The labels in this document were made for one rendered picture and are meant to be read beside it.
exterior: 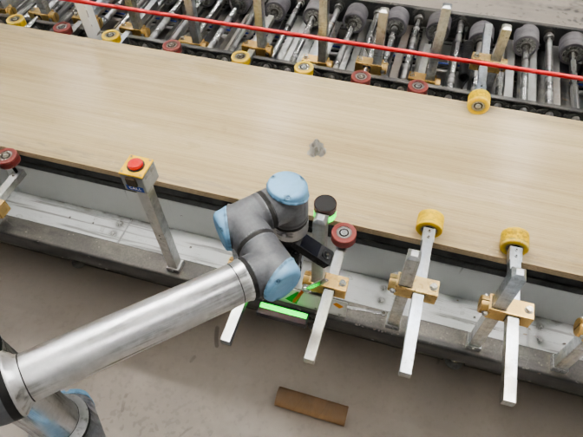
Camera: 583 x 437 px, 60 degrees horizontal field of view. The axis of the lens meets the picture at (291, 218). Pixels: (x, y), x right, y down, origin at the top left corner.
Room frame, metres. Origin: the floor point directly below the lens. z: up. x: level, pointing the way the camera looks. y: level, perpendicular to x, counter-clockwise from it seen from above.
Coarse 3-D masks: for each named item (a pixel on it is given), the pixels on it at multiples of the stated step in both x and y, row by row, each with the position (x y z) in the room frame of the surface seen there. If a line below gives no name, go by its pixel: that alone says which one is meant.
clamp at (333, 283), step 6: (306, 276) 0.78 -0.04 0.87; (324, 276) 0.77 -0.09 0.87; (330, 276) 0.77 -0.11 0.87; (336, 276) 0.77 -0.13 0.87; (306, 282) 0.76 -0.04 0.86; (312, 282) 0.76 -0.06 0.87; (330, 282) 0.75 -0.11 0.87; (336, 282) 0.75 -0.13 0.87; (348, 282) 0.75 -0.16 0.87; (318, 288) 0.74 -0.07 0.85; (324, 288) 0.74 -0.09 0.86; (330, 288) 0.73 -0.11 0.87; (336, 288) 0.73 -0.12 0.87; (342, 288) 0.73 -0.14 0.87; (336, 294) 0.73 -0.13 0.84; (342, 294) 0.72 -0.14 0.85
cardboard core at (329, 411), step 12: (276, 396) 0.67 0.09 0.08; (288, 396) 0.66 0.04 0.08; (300, 396) 0.66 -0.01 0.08; (312, 396) 0.67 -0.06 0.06; (288, 408) 0.63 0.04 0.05; (300, 408) 0.62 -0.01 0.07; (312, 408) 0.61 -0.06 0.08; (324, 408) 0.61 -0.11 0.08; (336, 408) 0.61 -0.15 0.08; (324, 420) 0.58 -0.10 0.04; (336, 420) 0.57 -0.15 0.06
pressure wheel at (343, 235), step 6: (336, 228) 0.92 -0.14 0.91; (342, 228) 0.92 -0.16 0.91; (348, 228) 0.92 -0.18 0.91; (354, 228) 0.92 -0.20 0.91; (336, 234) 0.90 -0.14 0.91; (342, 234) 0.90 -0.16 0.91; (348, 234) 0.90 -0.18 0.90; (354, 234) 0.90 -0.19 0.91; (336, 240) 0.88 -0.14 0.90; (342, 240) 0.88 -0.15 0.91; (348, 240) 0.88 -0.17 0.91; (354, 240) 0.88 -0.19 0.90; (342, 246) 0.87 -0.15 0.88; (348, 246) 0.87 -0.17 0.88
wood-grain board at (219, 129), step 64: (0, 64) 1.86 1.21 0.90; (64, 64) 1.84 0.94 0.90; (128, 64) 1.82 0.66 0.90; (192, 64) 1.80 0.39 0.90; (0, 128) 1.45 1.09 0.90; (64, 128) 1.44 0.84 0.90; (128, 128) 1.43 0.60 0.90; (192, 128) 1.41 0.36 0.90; (256, 128) 1.40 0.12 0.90; (320, 128) 1.39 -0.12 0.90; (384, 128) 1.37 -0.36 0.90; (448, 128) 1.36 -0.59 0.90; (512, 128) 1.35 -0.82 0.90; (576, 128) 1.33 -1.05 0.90; (192, 192) 1.12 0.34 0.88; (320, 192) 1.08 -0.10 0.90; (384, 192) 1.07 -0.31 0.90; (448, 192) 1.06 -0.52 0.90; (512, 192) 1.04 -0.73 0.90; (576, 192) 1.03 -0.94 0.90; (576, 256) 0.79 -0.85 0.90
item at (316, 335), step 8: (336, 248) 0.88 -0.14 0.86; (344, 248) 0.88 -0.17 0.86; (336, 256) 0.85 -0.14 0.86; (336, 264) 0.82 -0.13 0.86; (336, 272) 0.79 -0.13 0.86; (328, 296) 0.71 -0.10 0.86; (320, 304) 0.68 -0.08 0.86; (328, 304) 0.68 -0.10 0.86; (320, 312) 0.66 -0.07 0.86; (328, 312) 0.67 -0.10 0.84; (320, 320) 0.63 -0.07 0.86; (312, 328) 0.61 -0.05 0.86; (320, 328) 0.61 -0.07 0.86; (312, 336) 0.58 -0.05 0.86; (320, 336) 0.58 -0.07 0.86; (312, 344) 0.56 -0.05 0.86; (312, 352) 0.54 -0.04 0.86; (304, 360) 0.52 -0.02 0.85; (312, 360) 0.52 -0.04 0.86
